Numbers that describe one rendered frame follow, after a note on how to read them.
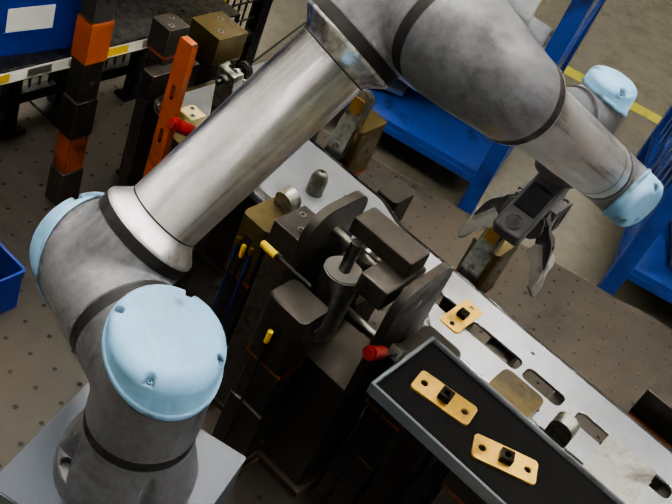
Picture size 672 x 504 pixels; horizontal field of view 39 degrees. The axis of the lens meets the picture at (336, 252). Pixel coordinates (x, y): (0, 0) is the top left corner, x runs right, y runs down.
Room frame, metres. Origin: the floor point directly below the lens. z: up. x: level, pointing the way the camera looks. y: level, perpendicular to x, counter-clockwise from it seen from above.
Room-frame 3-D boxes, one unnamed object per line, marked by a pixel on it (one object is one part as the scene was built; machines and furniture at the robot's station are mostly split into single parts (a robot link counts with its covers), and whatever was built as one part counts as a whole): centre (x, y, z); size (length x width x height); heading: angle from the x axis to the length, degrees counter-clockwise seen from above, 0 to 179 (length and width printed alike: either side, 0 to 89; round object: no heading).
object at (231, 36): (1.62, 0.39, 0.88); 0.08 x 0.08 x 0.36; 65
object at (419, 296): (1.05, -0.05, 0.95); 0.18 x 0.13 x 0.49; 65
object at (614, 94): (1.22, -0.24, 1.41); 0.09 x 0.08 x 0.11; 140
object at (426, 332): (0.99, -0.17, 0.89); 0.12 x 0.07 x 0.38; 155
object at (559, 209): (1.23, -0.24, 1.25); 0.09 x 0.08 x 0.12; 155
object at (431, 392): (0.84, -0.20, 1.17); 0.08 x 0.04 x 0.01; 75
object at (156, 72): (1.51, 0.43, 0.85); 0.12 x 0.03 x 0.30; 155
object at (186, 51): (1.29, 0.35, 0.95); 0.03 x 0.01 x 0.50; 65
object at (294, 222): (1.09, 0.06, 0.91); 0.07 x 0.05 x 0.42; 155
